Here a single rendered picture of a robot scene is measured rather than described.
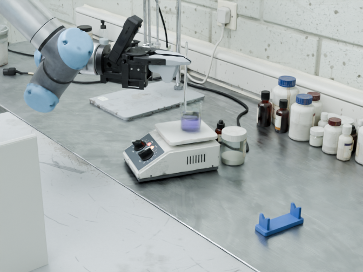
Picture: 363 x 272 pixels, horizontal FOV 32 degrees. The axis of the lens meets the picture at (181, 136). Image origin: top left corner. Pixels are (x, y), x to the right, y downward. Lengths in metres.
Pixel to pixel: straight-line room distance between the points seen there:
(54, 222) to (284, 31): 0.93
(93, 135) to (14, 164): 0.64
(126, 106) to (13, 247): 0.82
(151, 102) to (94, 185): 0.52
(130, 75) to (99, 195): 0.28
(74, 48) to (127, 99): 0.63
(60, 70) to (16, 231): 0.39
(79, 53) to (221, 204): 0.43
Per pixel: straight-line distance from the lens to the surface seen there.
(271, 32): 1.90
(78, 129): 1.70
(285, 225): 1.25
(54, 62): 1.32
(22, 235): 1.10
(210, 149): 1.43
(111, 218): 1.28
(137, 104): 1.84
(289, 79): 1.71
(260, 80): 1.90
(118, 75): 1.44
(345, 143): 1.54
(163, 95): 1.91
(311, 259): 1.18
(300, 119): 1.62
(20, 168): 1.05
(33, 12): 1.33
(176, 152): 1.40
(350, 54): 1.73
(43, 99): 1.39
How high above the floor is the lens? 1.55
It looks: 23 degrees down
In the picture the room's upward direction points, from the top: straight up
